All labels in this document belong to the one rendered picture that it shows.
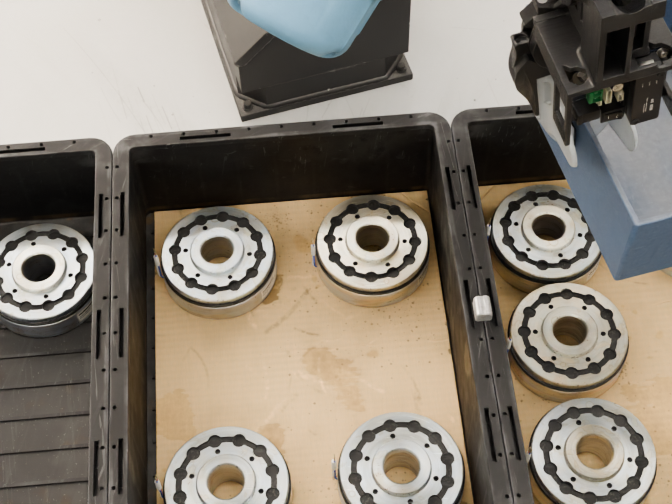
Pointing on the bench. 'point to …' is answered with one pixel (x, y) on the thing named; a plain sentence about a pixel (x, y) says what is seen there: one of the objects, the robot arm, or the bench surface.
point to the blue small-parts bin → (626, 190)
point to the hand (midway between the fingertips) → (575, 123)
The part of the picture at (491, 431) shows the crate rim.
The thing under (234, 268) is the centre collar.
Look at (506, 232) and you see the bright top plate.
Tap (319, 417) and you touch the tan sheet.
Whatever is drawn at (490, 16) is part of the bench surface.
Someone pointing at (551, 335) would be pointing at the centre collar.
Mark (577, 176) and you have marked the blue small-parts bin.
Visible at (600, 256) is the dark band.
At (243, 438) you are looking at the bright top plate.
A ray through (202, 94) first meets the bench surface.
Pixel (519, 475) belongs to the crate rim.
